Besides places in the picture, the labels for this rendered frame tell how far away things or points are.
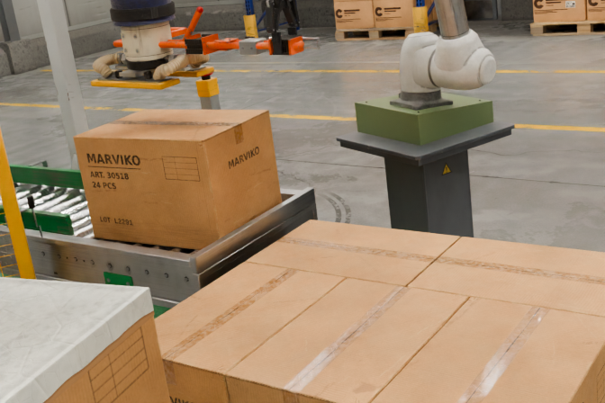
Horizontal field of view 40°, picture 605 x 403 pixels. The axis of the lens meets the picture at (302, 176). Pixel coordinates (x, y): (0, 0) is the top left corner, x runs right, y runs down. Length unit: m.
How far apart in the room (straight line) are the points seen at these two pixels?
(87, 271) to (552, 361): 1.73
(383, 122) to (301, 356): 1.33
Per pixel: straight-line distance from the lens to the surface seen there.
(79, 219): 3.61
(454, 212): 3.35
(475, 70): 3.03
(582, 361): 2.09
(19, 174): 4.26
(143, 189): 3.01
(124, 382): 1.47
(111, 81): 3.07
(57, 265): 3.28
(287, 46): 2.68
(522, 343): 2.16
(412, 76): 3.20
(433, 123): 3.14
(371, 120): 3.31
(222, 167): 2.86
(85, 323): 1.42
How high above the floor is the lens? 1.60
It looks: 17 degrees down
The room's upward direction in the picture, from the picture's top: 8 degrees counter-clockwise
